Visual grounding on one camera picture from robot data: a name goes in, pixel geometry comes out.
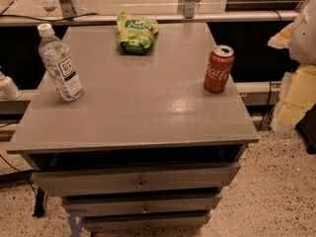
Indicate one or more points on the bottom grey drawer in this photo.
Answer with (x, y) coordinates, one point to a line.
(149, 221)

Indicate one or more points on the top grey drawer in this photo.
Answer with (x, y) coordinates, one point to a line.
(133, 180)

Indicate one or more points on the green chip bag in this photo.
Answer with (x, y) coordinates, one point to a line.
(135, 34)

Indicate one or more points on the red coke can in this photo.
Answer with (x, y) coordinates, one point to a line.
(218, 68)

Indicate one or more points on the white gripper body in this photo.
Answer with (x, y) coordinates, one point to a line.
(304, 39)

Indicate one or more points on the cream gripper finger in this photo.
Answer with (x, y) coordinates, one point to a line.
(297, 96)
(281, 39)

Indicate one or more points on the middle grey drawer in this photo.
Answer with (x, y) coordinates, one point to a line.
(141, 205)

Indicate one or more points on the metal rail frame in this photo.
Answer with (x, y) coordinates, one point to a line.
(98, 12)

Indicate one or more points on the clear water bottle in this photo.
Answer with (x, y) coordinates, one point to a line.
(56, 58)

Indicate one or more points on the grey drawer cabinet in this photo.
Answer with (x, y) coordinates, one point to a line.
(136, 111)

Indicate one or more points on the grey drawer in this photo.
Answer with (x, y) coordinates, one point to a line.
(133, 180)
(149, 221)
(141, 205)

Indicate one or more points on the white bottle at left edge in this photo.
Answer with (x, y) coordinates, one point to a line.
(9, 88)

